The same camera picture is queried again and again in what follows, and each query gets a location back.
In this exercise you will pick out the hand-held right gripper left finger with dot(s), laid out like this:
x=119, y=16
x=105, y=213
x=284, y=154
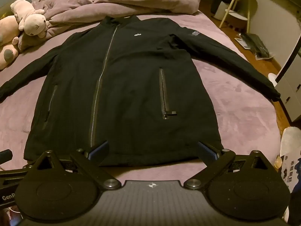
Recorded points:
x=97, y=151

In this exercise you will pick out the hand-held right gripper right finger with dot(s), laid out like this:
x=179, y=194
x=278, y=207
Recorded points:
x=207, y=151

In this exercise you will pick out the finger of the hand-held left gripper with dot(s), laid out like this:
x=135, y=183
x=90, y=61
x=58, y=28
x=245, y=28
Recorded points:
x=6, y=155
x=14, y=172

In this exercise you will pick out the black zip jacket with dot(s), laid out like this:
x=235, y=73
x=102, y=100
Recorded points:
x=131, y=87

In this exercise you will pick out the white plastic bag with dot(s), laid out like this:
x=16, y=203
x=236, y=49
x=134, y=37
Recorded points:
x=291, y=140

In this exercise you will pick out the printed cardboard box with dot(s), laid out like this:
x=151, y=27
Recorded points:
x=292, y=171

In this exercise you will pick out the white round object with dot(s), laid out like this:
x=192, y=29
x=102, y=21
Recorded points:
x=274, y=78

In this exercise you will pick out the white cabinet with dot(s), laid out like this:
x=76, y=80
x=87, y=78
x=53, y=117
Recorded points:
x=291, y=91

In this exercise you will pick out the dark plastic-wrapped packet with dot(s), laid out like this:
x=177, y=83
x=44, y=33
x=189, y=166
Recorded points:
x=258, y=46

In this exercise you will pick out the large beige plush toy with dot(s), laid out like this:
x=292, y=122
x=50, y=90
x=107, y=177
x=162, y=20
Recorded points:
x=7, y=28

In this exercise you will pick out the white plush toy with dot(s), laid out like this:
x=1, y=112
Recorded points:
x=33, y=22

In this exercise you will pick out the white storage bin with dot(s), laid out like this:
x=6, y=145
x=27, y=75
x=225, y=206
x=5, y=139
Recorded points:
x=222, y=11

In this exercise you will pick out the purple duvet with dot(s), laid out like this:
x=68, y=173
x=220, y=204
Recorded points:
x=141, y=2

